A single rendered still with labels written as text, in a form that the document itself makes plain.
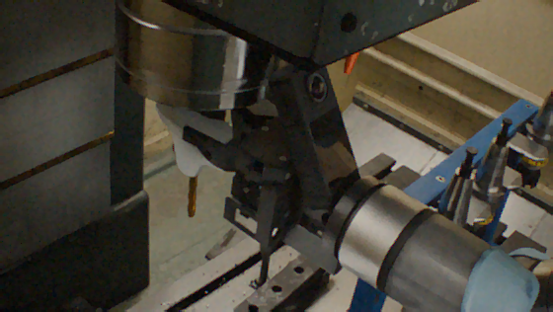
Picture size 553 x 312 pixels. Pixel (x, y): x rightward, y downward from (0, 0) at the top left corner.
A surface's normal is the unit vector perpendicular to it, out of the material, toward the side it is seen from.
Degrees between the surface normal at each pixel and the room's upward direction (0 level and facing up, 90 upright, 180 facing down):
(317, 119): 59
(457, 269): 39
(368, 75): 90
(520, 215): 24
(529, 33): 90
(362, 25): 90
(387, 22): 90
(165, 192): 0
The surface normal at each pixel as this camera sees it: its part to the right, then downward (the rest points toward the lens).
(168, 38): -0.31, 0.51
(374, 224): -0.36, -0.33
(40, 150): 0.74, 0.43
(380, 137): -0.16, -0.59
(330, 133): 0.73, -0.05
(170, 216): 0.11, -0.82
